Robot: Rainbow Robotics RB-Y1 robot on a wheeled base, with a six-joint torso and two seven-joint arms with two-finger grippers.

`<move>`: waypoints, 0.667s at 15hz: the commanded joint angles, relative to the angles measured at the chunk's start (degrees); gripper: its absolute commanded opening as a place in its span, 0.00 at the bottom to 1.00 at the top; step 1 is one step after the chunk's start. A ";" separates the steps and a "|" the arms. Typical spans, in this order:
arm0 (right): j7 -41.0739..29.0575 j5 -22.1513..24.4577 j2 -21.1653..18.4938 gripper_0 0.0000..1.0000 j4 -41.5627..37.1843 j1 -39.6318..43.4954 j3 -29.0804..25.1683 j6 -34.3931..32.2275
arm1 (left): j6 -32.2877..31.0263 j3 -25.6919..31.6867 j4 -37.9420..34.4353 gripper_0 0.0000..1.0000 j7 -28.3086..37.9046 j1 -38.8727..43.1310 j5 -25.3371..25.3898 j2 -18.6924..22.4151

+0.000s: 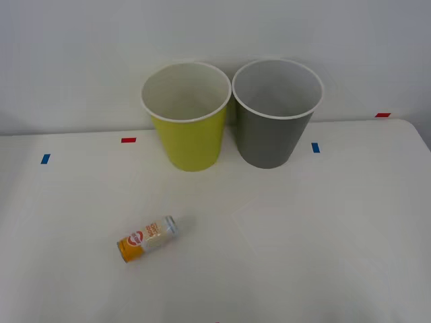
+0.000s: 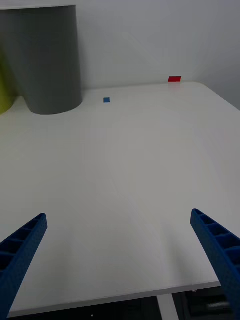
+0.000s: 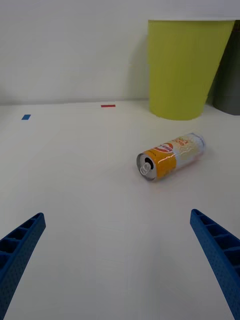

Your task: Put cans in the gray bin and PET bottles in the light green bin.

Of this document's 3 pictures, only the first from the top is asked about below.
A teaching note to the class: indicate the orange and white drink can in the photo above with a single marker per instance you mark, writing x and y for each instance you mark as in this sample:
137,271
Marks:
144,240

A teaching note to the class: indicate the yellow-green plastic bin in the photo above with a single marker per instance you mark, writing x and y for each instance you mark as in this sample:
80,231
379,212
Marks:
192,144

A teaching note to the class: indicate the grey plastic bin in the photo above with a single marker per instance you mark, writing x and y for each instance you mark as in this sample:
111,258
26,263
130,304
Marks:
269,141

